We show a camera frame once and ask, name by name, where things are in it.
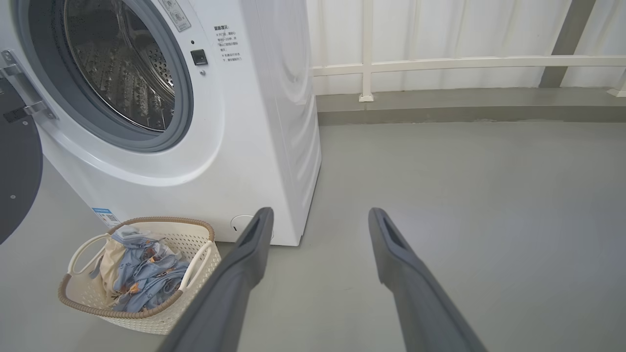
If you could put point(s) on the white front-load washing machine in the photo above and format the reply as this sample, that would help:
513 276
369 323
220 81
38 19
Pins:
220 146

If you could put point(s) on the cream laundry basket brown rim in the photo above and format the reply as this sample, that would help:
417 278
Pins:
146 325

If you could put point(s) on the round white filter cover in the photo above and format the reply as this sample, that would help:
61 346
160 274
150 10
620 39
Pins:
239 225

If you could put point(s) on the metal door hinge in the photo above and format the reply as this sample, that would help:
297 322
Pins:
24 88

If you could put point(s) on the white metal railing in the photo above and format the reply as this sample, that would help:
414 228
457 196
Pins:
440 63

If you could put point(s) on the grey warning sticker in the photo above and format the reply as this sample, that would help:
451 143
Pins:
176 13

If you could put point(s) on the black door lock socket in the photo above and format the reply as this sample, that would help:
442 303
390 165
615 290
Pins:
199 57

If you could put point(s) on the blue energy label sticker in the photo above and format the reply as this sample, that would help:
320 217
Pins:
106 217

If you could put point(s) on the printed black text label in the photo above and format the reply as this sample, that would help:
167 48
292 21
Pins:
227 43

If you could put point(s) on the stainless steel washing machine drum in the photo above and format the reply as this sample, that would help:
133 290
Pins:
122 73

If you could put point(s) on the grey rubber door seal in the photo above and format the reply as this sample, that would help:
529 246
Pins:
181 98

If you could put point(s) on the black glass washer door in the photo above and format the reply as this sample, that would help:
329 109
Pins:
19 171

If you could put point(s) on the blue bear-print garment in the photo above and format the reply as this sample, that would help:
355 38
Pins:
146 278

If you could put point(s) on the cream beige garment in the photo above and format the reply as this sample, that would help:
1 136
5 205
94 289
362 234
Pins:
111 264

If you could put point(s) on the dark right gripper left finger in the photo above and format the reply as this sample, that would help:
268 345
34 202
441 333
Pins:
230 293

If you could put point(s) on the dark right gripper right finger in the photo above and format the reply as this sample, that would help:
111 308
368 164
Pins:
420 303

